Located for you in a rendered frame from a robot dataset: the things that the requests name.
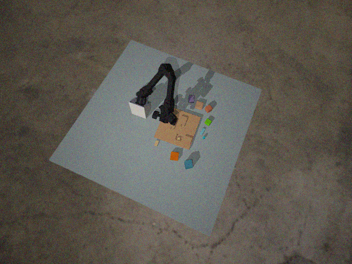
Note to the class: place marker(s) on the tan wooden puzzle board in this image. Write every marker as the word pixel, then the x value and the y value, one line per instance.
pixel 184 128

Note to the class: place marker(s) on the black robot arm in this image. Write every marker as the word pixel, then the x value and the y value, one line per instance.
pixel 167 108

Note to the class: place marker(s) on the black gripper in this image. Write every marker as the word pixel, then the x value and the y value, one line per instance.
pixel 161 118

